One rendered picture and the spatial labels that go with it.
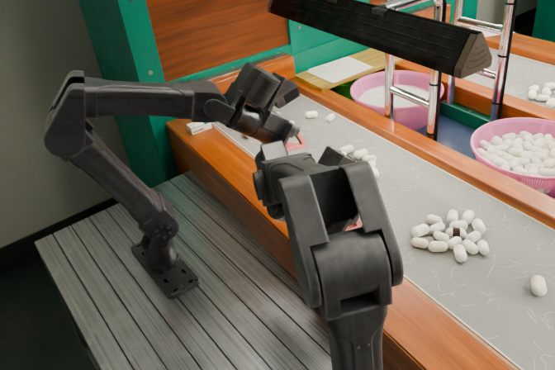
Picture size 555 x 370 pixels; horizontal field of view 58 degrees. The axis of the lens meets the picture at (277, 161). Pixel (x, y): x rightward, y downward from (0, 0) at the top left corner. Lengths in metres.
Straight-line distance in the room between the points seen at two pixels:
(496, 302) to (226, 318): 0.47
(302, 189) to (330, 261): 0.07
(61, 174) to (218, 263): 1.33
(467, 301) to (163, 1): 1.02
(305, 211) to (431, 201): 0.65
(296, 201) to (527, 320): 0.52
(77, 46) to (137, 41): 0.79
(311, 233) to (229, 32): 1.10
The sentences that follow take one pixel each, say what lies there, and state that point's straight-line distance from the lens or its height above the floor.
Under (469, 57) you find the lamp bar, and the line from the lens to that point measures 0.89.
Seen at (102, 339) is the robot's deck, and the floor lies 0.67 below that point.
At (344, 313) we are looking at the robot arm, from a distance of 0.50.
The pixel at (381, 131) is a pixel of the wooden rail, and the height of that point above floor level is 0.76.
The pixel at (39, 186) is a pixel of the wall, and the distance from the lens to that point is 2.30.
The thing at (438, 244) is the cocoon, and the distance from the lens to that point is 0.97.
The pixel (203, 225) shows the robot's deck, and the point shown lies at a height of 0.67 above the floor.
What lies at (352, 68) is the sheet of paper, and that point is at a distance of 1.64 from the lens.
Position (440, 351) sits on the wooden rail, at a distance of 0.80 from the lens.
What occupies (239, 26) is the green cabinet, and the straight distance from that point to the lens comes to 1.52.
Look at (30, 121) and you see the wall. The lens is 2.19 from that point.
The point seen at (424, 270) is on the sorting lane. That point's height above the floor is 0.74.
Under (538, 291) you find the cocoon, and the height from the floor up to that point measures 0.76.
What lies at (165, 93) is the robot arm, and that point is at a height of 1.06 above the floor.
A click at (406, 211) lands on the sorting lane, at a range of 1.06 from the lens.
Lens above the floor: 1.40
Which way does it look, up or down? 32 degrees down
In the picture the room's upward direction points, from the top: 7 degrees counter-clockwise
